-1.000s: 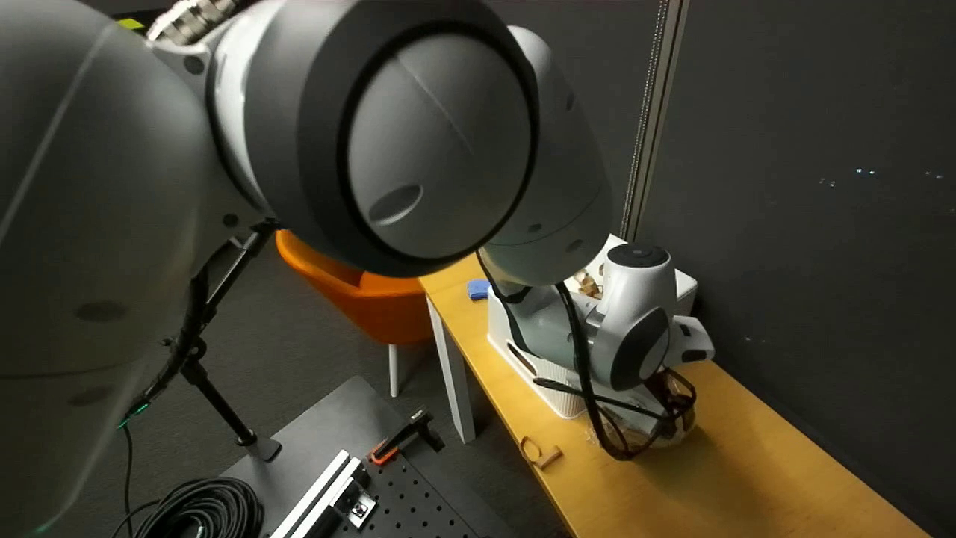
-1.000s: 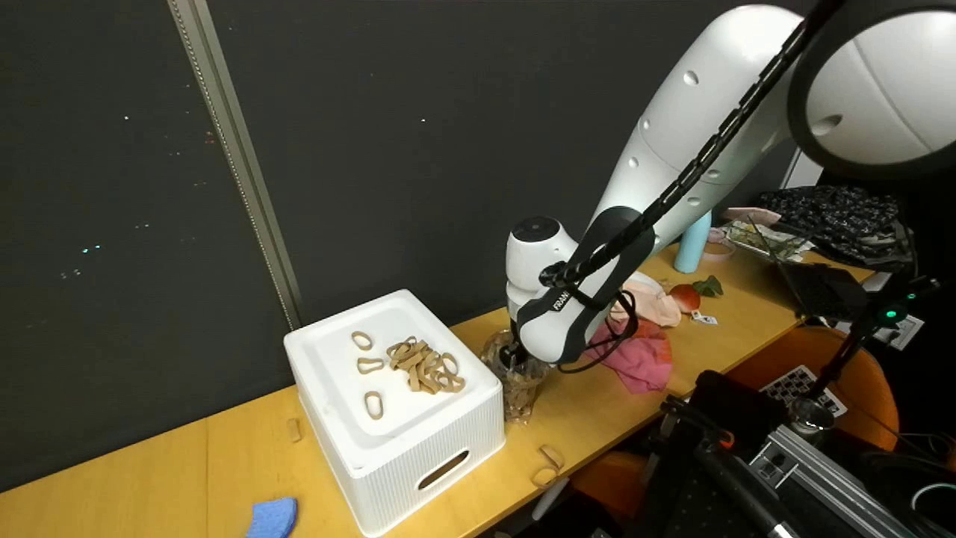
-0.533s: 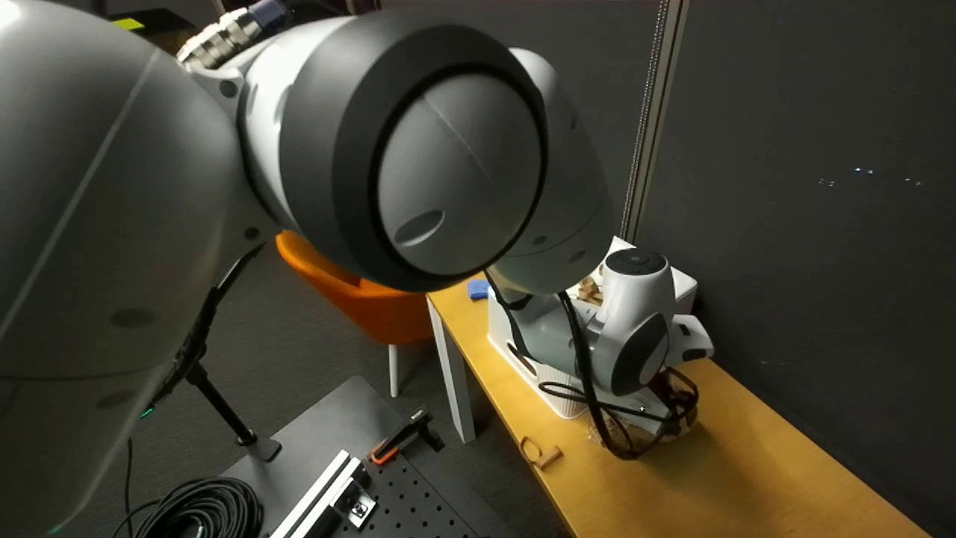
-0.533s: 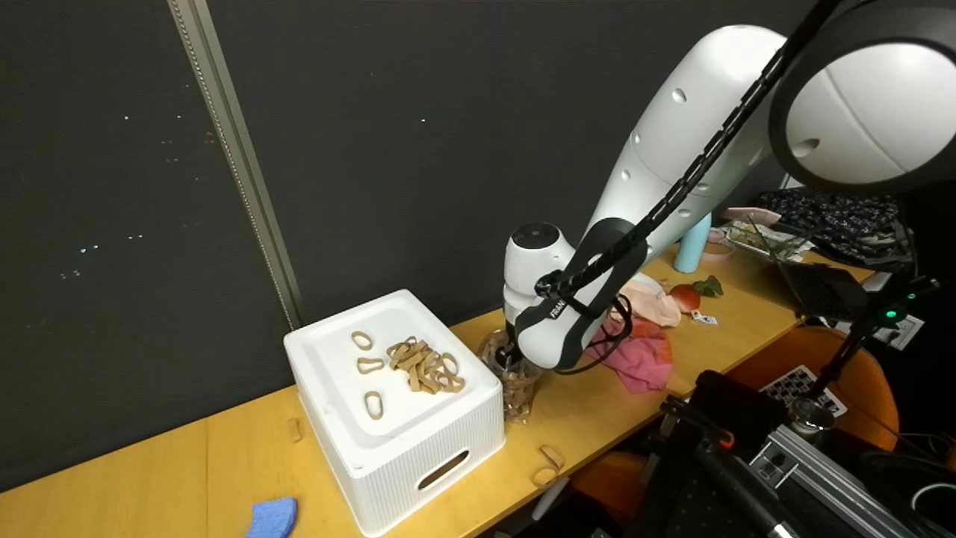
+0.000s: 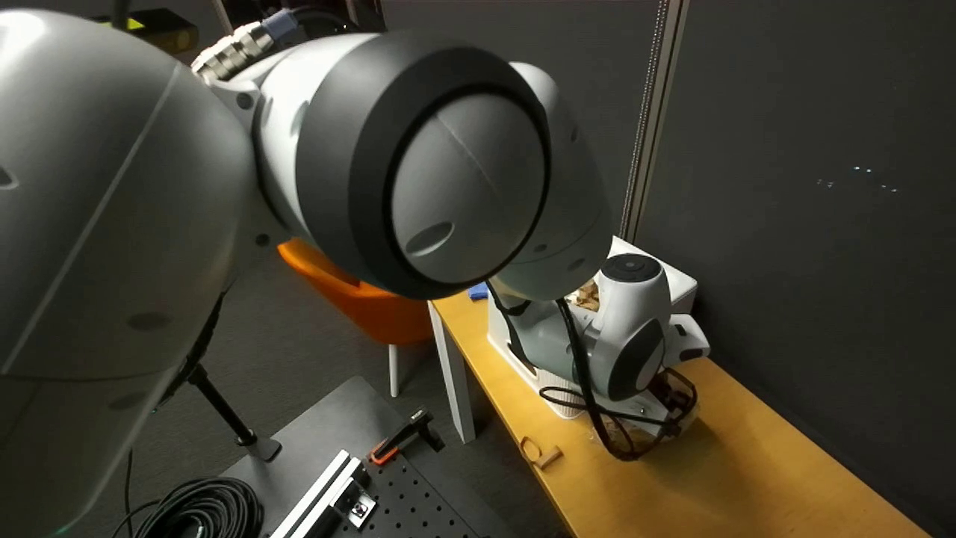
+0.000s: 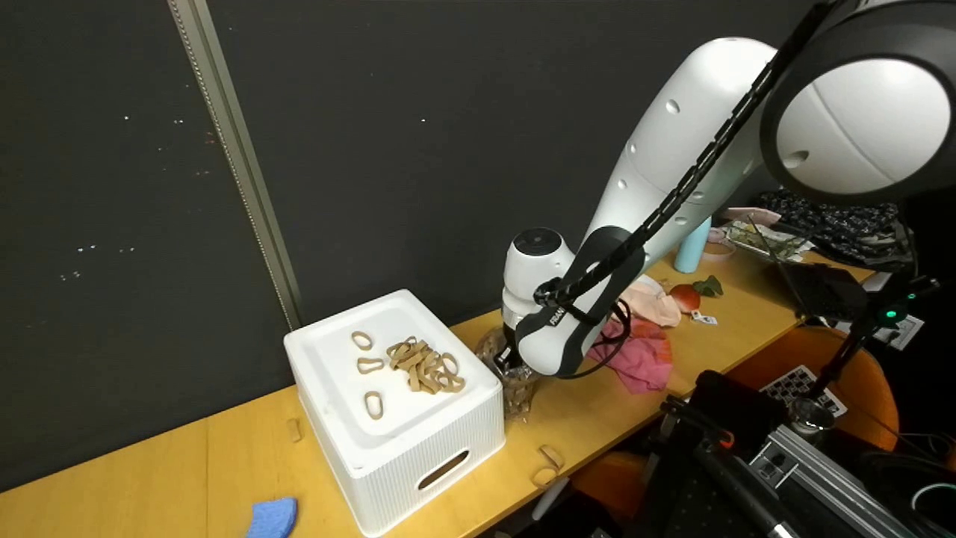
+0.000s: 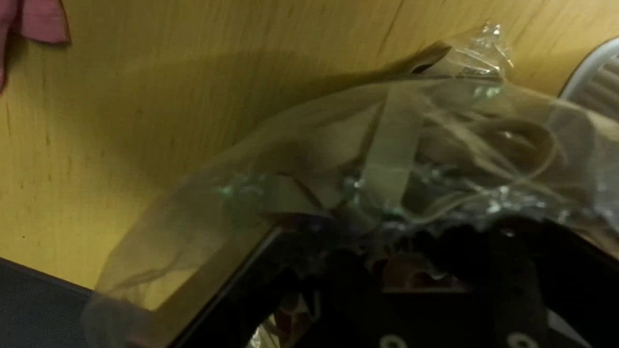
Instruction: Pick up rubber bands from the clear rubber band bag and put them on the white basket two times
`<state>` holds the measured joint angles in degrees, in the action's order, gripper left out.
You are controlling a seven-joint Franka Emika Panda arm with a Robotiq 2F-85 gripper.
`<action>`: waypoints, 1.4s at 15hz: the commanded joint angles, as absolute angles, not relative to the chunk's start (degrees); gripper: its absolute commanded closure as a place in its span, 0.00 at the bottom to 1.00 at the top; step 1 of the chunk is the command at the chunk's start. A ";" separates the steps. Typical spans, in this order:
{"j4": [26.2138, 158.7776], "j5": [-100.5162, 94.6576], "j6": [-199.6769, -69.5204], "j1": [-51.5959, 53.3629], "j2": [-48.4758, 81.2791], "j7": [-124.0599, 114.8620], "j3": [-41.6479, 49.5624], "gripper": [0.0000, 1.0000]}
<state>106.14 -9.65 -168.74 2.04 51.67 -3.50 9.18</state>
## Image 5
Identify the single tan rubber band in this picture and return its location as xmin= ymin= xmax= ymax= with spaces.
xmin=517 ymin=432 xmax=565 ymax=471

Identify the white table leg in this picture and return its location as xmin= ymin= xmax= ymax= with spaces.
xmin=424 ymin=298 xmax=477 ymax=446

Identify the orange shell chair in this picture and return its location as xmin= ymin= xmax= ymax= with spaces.
xmin=274 ymin=236 xmax=436 ymax=401

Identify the white foam box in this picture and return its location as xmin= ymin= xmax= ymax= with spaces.
xmin=484 ymin=233 xmax=714 ymax=420

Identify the black perforated breadboard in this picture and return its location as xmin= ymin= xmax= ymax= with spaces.
xmin=341 ymin=452 xmax=480 ymax=538

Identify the orange handled black clamp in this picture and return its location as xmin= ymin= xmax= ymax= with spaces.
xmin=365 ymin=407 xmax=448 ymax=471

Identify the black mounting bracket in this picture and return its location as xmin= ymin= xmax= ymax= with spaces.
xmin=332 ymin=486 xmax=383 ymax=529

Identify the aluminium profile rail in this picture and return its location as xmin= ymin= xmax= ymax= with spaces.
xmin=265 ymin=449 xmax=368 ymax=538

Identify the black articulated camera stand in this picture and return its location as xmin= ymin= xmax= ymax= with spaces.
xmin=183 ymin=360 xmax=284 ymax=466

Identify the coiled black cable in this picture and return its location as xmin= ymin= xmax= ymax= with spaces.
xmin=108 ymin=475 xmax=269 ymax=538

